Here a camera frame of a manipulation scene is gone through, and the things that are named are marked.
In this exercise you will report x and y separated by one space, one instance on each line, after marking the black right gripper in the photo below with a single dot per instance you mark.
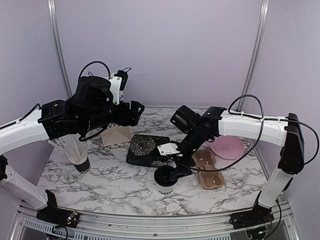
182 170

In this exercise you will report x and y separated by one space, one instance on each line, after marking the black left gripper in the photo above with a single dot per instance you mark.
135 115

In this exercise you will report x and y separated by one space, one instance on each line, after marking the blue checkered paper bag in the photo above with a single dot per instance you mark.
116 134

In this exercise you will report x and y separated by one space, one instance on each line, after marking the brown cardboard cup carrier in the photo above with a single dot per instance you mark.
206 160

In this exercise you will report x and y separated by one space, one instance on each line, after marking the white paper coffee cup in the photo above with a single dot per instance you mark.
165 188

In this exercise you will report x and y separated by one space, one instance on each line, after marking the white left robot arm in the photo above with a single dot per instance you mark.
94 105

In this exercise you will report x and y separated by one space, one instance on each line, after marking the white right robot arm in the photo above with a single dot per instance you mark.
215 122

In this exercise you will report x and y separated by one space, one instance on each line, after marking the black floral square plate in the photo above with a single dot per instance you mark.
143 151

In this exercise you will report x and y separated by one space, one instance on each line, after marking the pink round plate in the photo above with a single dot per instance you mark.
227 147

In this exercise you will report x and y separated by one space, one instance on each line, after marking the bundle of wrapped straws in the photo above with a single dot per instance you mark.
75 150

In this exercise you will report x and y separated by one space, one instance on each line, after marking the black cup holding straws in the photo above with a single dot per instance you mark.
83 167

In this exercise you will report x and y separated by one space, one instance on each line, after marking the aluminium frame post left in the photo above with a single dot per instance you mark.
58 46

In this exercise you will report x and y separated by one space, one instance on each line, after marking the aluminium frame post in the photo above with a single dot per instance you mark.
257 47
58 46

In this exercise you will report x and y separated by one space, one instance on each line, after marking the aluminium front rail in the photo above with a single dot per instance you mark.
103 226

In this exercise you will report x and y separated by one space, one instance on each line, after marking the aluminium frame post right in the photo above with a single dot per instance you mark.
257 47

